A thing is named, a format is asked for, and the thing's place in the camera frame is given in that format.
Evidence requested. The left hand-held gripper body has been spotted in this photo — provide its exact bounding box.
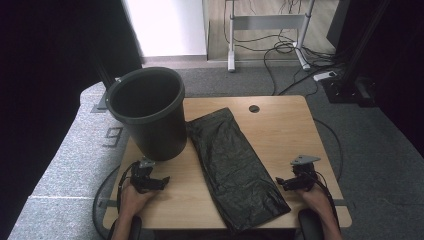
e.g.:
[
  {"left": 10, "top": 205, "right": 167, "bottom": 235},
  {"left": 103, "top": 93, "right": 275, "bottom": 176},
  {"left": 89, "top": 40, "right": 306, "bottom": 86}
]
[{"left": 129, "top": 156, "right": 156, "bottom": 194}]

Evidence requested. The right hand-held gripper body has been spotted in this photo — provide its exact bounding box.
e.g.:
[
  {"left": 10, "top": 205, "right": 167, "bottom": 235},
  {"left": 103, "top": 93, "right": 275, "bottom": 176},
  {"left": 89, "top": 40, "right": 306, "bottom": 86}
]
[{"left": 290, "top": 155, "right": 322, "bottom": 192}]

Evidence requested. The dark plastic trash bin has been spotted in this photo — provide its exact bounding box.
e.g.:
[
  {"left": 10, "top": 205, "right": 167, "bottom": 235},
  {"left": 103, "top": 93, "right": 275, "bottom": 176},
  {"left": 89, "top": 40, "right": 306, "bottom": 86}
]
[{"left": 105, "top": 66, "right": 188, "bottom": 162}]

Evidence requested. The black plastic garbage bag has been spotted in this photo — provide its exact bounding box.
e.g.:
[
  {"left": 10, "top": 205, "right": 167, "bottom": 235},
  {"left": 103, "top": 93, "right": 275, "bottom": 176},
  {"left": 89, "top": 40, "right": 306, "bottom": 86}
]
[{"left": 185, "top": 107, "right": 292, "bottom": 233}]

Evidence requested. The person's right hand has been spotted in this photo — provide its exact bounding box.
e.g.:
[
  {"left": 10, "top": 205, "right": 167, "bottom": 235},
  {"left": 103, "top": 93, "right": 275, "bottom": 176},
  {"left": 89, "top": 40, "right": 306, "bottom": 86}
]
[{"left": 295, "top": 185, "right": 329, "bottom": 214}]

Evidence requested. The person's left hand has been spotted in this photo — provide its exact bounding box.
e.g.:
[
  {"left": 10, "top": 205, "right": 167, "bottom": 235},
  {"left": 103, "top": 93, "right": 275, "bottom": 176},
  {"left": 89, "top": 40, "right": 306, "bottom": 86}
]
[{"left": 119, "top": 182, "right": 158, "bottom": 217}]

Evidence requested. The black stand with black base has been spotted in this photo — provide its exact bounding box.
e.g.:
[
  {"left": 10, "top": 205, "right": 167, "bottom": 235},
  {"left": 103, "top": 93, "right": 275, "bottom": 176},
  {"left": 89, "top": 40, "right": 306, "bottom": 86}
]
[{"left": 321, "top": 0, "right": 393, "bottom": 108}]

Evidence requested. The white power strip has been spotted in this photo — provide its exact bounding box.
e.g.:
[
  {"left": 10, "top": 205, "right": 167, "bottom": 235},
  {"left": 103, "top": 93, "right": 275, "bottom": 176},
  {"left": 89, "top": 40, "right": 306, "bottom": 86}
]
[{"left": 313, "top": 70, "right": 338, "bottom": 82}]

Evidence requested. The dark curtain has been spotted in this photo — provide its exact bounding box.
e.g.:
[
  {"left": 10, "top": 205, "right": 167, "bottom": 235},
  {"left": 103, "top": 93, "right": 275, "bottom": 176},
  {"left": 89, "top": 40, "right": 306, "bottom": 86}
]
[{"left": 328, "top": 0, "right": 424, "bottom": 158}]

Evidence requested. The black curtain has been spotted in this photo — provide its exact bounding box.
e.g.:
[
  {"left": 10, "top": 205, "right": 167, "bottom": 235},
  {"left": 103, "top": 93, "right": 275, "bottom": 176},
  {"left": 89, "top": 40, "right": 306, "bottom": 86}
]
[{"left": 0, "top": 0, "right": 144, "bottom": 240}]

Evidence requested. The white panel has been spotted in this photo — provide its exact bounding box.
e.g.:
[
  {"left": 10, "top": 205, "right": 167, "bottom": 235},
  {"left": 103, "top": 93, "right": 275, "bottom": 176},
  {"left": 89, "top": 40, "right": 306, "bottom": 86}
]
[{"left": 123, "top": 0, "right": 209, "bottom": 58}]

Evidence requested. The left hand-held gripper cable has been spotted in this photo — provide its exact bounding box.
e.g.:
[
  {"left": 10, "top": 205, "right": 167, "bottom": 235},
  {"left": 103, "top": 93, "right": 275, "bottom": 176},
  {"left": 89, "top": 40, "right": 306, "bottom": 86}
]
[{"left": 92, "top": 161, "right": 134, "bottom": 240}]

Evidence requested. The hand-held gripper cable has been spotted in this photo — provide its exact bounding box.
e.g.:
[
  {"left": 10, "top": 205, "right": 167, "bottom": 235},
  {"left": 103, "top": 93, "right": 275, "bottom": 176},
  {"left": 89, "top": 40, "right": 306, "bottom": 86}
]
[
  {"left": 311, "top": 169, "right": 342, "bottom": 231},
  {"left": 92, "top": 161, "right": 134, "bottom": 240}
]

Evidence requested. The right hand-held gripper cable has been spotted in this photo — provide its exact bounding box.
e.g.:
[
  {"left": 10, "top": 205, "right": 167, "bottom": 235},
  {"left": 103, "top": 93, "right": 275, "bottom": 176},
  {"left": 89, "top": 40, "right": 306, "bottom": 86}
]
[{"left": 311, "top": 169, "right": 342, "bottom": 231}]

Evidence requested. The black post with grey base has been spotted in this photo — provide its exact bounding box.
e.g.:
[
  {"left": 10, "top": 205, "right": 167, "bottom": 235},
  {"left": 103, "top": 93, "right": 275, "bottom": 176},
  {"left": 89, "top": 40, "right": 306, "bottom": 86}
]
[{"left": 91, "top": 61, "right": 117, "bottom": 114}]

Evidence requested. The black power strip cable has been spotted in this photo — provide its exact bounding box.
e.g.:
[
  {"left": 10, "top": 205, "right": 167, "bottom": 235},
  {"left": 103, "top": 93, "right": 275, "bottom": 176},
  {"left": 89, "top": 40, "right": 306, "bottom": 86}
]
[{"left": 277, "top": 66, "right": 334, "bottom": 97}]

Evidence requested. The long black floor cable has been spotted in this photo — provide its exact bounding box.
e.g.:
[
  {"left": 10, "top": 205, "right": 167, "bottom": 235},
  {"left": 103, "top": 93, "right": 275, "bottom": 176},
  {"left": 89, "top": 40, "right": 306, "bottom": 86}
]
[{"left": 263, "top": 48, "right": 278, "bottom": 97}]

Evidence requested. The tangle of black cables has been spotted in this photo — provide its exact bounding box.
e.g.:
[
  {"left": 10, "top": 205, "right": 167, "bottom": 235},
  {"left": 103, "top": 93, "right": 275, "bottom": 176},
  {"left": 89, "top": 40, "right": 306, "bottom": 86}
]
[{"left": 233, "top": 31, "right": 338, "bottom": 68}]

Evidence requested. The grey metal desk frame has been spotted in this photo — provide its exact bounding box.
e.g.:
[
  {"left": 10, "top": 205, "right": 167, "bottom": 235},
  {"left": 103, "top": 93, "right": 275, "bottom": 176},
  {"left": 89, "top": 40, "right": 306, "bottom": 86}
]
[{"left": 224, "top": 0, "right": 316, "bottom": 73}]

